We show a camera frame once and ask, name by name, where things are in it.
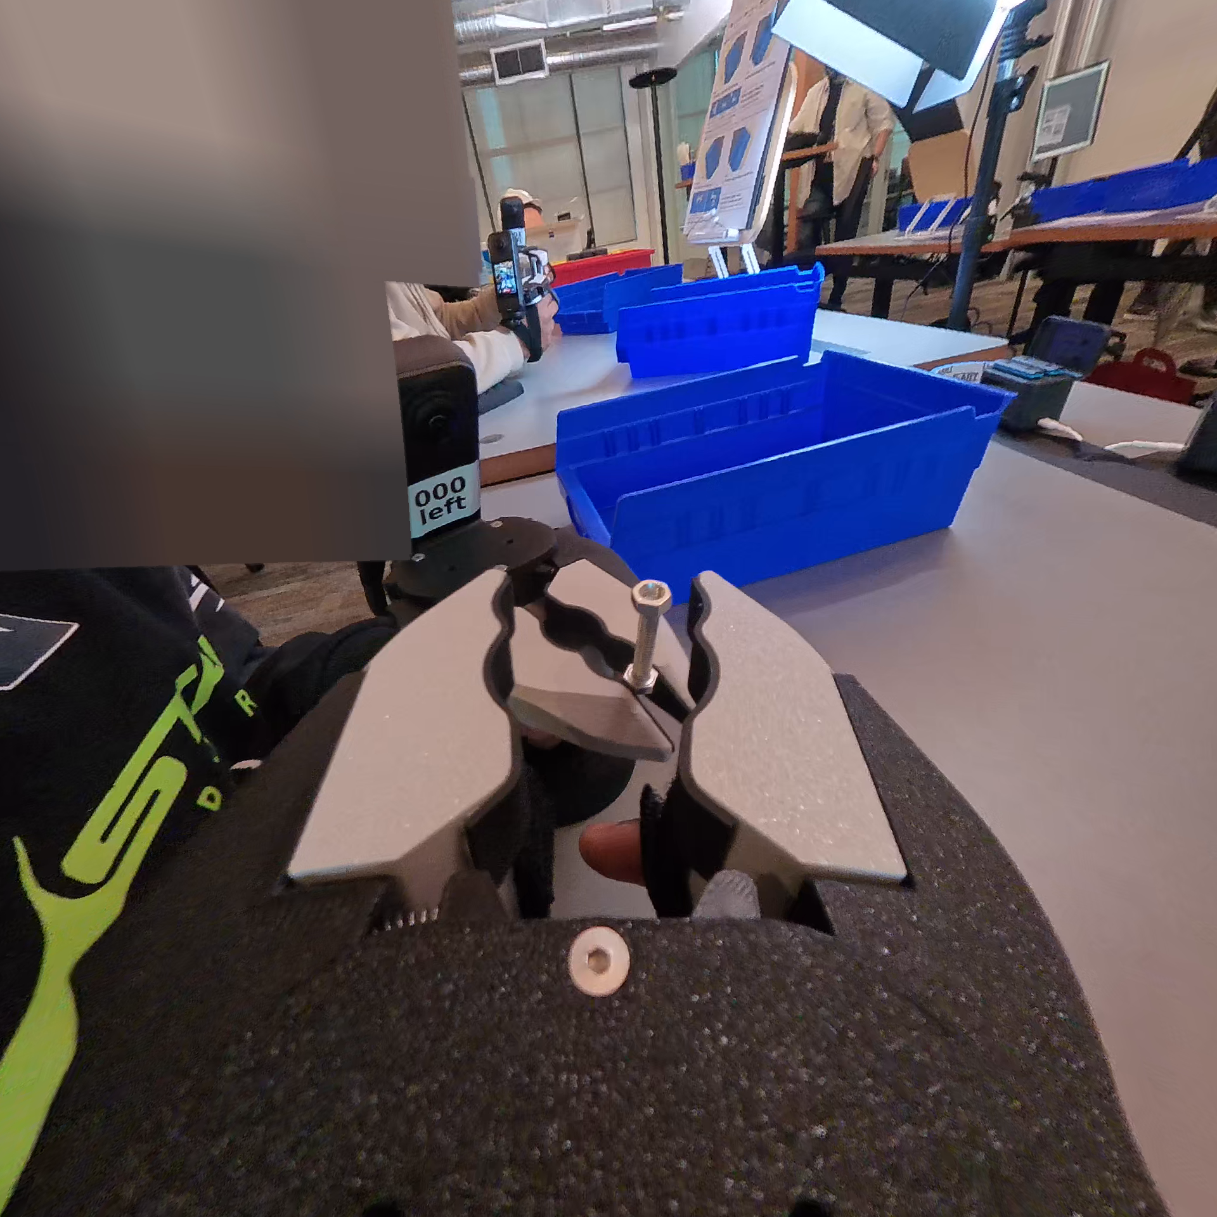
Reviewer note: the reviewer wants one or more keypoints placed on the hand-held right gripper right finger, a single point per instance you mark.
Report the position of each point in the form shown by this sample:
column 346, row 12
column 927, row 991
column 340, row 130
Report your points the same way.
column 785, row 761

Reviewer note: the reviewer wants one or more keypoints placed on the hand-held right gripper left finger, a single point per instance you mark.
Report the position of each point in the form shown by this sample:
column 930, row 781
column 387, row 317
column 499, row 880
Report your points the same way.
column 409, row 761

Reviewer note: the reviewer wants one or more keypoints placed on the long wooden desk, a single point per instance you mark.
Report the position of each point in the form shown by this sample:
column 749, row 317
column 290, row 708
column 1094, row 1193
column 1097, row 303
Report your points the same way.
column 1065, row 232

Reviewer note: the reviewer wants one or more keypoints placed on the grey tool case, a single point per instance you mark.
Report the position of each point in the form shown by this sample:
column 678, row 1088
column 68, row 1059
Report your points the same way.
column 1198, row 442

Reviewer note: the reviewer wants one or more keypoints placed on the wooden chair back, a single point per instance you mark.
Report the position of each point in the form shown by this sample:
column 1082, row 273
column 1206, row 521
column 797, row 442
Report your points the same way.
column 941, row 162

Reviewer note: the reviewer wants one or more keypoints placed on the black and blue device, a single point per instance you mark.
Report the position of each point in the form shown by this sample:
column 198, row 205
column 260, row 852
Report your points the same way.
column 1027, row 398

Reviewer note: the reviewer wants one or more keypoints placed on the red plastic bin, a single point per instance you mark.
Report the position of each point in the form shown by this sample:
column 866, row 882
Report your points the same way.
column 600, row 266

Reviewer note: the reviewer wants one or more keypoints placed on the black printed shirt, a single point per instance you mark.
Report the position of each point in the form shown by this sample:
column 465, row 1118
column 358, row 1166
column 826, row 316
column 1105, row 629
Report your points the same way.
column 115, row 799

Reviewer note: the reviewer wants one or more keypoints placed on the black floor lamp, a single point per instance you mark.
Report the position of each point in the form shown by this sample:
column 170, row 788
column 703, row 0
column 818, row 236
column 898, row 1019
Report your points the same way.
column 651, row 78

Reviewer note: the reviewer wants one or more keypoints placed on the red bag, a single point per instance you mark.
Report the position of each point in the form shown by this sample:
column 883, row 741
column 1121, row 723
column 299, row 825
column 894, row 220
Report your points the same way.
column 1144, row 376

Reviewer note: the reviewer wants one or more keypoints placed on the blue tape roll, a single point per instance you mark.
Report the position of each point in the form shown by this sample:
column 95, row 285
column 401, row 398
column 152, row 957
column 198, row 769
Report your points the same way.
column 961, row 374

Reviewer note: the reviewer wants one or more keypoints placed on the studio light on stand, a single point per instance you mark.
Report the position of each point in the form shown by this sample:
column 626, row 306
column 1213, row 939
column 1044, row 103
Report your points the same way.
column 894, row 40

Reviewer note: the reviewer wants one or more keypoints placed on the dark blue bag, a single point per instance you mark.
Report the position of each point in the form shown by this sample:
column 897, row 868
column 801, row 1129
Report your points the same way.
column 1069, row 344

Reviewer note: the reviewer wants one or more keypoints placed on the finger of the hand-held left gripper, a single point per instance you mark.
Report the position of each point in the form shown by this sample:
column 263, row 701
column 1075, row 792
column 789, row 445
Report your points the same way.
column 582, row 715
column 610, row 610

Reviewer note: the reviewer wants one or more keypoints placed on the roll-up banner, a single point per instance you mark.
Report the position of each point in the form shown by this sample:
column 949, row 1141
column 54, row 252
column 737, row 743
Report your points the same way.
column 737, row 125

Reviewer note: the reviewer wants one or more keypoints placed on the blue plastic bin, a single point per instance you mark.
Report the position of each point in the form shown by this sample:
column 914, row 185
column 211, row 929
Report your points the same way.
column 1131, row 192
column 800, row 476
column 933, row 216
column 610, row 301
column 715, row 324

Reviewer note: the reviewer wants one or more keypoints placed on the long thin silver bolt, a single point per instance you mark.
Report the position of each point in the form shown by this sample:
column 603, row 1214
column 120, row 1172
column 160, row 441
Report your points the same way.
column 645, row 648

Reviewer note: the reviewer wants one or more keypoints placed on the wall air vent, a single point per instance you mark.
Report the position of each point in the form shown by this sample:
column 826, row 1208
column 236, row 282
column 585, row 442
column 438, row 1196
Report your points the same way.
column 520, row 61

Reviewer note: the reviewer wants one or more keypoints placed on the person's left forearm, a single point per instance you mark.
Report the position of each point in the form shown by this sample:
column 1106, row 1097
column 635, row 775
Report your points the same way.
column 324, row 656

